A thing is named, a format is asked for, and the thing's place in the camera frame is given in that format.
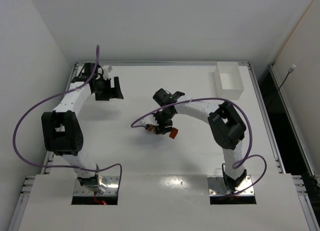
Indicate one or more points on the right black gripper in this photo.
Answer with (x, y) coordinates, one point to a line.
(164, 128)

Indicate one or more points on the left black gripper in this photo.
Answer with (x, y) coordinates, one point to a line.
(110, 89)

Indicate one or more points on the reddish arch wood block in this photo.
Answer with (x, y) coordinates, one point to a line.
(149, 127)

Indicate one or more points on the white perforated plastic box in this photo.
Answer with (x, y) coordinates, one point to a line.
(228, 81)

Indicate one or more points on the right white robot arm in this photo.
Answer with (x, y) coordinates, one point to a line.
(226, 125)

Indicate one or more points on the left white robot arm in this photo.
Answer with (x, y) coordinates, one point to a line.
(61, 129)

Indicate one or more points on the dark red wedge block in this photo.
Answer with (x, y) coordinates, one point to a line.
(173, 133)

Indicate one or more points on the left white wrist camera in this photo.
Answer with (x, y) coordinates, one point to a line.
(106, 71)

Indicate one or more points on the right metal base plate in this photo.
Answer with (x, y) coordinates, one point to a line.
(217, 187)

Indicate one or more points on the metal base plate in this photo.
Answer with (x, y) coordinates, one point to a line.
(217, 187)
(105, 186)

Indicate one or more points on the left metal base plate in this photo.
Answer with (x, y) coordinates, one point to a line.
(105, 186)

